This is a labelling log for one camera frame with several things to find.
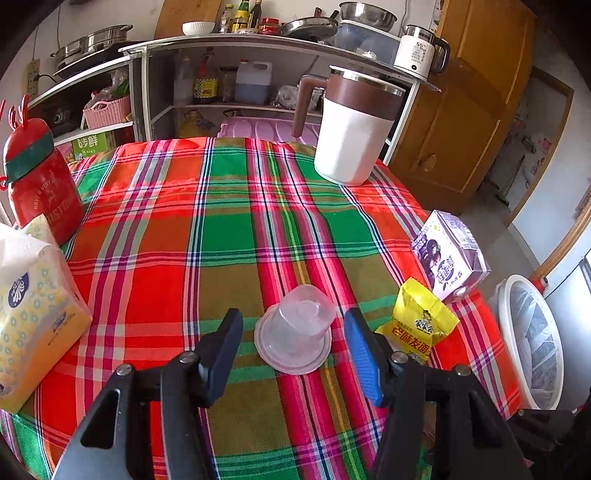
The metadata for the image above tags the white bowl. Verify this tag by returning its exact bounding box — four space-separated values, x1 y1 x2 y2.
181 21 217 37

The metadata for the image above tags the crumpled plastic bag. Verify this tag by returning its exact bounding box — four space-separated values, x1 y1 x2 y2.
270 84 303 112

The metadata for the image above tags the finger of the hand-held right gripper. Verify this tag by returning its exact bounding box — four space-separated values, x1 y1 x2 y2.
510 406 573 455

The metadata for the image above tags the wooden cabinet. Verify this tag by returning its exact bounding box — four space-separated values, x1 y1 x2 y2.
388 0 539 208

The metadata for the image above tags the white waste bin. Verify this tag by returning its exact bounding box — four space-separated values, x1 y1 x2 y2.
488 274 565 411

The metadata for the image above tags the soy sauce bottle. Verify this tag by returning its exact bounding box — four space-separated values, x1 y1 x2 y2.
193 50 219 104

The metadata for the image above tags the black stove appliance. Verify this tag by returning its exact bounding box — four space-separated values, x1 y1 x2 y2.
39 99 70 134

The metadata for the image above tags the clear plastic cup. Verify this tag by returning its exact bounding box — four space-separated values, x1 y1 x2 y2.
254 285 337 376

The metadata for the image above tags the plaid tablecloth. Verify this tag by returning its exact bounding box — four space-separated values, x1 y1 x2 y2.
0 136 525 480

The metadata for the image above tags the yellow cooking oil jug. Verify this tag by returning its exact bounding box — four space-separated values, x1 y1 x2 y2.
178 110 218 138

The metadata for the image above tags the printed cardboard box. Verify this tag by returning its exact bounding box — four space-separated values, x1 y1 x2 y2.
71 131 116 161

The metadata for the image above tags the grey kitchen shelf unit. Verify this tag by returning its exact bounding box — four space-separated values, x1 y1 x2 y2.
28 53 139 148
119 32 441 160

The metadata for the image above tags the red antler-lid bottle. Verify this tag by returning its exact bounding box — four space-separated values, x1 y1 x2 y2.
0 95 85 247

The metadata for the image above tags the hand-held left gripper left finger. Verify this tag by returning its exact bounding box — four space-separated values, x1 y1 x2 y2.
51 309 244 480

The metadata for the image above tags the steel mixing bowl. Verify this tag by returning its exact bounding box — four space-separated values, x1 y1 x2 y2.
339 1 398 32

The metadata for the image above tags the white electric kettle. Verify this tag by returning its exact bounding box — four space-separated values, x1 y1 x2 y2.
393 24 451 83

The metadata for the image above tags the plastic jug with handle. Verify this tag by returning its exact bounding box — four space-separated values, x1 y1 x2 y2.
235 59 273 106

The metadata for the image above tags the clear oil bottle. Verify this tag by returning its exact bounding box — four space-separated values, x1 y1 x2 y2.
173 56 195 108

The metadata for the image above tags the white jug with brown lid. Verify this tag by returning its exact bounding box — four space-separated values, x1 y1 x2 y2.
292 65 407 186

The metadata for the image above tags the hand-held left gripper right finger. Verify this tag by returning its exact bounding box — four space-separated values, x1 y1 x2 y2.
344 307 532 480

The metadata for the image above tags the pink woven basket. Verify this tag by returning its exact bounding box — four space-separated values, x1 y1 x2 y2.
83 95 132 130

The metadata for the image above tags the black induction cooker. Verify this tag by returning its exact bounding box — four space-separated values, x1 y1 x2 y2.
55 46 134 79

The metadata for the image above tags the pink plastic stool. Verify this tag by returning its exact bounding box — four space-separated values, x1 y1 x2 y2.
217 117 324 144

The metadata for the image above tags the green yellow-label bottle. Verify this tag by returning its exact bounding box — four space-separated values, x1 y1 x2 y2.
231 0 251 33

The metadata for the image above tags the purple drink carton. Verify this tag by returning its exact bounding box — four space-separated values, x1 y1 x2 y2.
411 210 491 303

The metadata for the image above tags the yellow tissue pack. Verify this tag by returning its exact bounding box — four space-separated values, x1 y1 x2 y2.
0 215 93 415

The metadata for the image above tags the steel pot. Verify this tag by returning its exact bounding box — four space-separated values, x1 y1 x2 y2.
50 25 134 65

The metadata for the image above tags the clear plastic storage box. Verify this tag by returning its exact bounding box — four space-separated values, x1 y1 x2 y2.
335 19 402 65

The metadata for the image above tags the dark glass jar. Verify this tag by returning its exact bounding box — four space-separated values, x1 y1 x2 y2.
219 66 238 103

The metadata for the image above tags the yellow green snack packet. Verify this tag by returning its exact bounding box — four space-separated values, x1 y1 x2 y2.
375 277 460 366

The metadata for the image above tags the wooden cutting board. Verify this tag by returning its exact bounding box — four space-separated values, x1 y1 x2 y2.
154 0 223 40

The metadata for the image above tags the frying pan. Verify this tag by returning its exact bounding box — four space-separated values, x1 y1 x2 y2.
281 8 341 41

